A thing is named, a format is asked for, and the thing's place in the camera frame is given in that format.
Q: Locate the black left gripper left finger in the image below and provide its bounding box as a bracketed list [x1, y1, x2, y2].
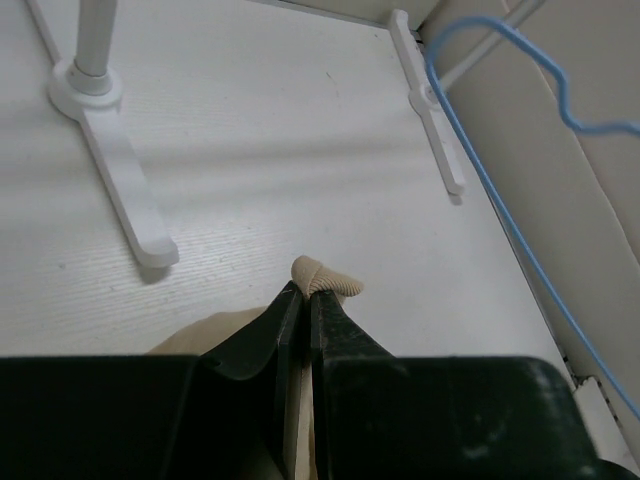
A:
[201, 282, 303, 479]

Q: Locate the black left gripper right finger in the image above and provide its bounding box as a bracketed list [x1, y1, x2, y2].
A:
[309, 291, 392, 479]

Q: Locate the beige t shirt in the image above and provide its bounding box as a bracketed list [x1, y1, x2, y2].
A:
[148, 255, 363, 480]

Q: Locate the blue wire hanger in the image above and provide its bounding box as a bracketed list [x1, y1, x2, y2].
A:
[444, 1, 639, 425]

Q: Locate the white clothes rack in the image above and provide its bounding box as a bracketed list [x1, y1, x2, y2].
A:
[22, 0, 546, 269]

